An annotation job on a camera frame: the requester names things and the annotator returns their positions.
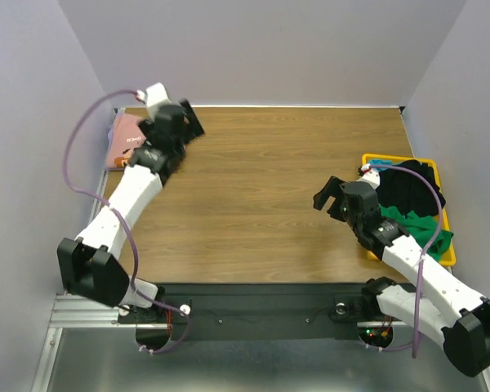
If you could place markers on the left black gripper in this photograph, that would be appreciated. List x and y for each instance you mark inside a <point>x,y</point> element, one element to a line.
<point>194,125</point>

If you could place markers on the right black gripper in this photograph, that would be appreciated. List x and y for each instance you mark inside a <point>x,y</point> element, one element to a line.
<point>337,200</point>

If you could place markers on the pink t-shirt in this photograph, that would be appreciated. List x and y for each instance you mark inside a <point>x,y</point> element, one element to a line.
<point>127,136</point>

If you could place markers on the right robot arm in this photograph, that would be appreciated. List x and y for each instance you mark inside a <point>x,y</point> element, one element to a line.
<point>442,308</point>

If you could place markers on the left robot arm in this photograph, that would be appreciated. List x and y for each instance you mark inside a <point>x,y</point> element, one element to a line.
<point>89,264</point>

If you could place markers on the yellow plastic bin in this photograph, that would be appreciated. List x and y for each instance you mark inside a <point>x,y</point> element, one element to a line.
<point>442,215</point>

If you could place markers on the teal cloth in bin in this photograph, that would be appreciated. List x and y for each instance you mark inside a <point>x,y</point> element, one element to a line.
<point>380,164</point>

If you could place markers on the black t-shirt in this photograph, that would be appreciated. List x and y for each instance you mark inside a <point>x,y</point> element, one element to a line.
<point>407,192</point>

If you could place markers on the folded purple t-shirt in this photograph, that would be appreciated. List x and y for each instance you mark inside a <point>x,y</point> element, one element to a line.
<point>111,130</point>

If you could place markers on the green t-shirt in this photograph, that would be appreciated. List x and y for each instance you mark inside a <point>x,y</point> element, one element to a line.
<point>422,228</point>

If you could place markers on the right silver knob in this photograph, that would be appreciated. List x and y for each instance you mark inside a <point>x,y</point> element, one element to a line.
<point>341,309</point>

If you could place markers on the silver knob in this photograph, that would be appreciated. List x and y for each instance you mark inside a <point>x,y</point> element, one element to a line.
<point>341,309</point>
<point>185,309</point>

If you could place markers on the electronics board with leds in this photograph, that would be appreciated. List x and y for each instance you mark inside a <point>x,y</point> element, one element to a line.
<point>379,334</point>

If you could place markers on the left silver knob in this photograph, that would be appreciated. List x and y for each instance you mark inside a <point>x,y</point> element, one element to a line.
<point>185,309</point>

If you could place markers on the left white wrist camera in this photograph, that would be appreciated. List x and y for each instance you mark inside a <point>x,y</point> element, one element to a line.
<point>153,97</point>

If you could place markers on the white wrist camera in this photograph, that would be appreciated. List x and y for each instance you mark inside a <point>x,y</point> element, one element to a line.
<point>369,175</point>
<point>153,97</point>

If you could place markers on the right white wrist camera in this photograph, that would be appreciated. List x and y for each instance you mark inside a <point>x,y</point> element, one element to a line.
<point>369,175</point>

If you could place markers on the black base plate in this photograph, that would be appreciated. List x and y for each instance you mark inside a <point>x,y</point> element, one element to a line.
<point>273,311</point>

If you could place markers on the aluminium frame rail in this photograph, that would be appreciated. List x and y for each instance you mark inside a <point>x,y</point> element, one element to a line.
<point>55,212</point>

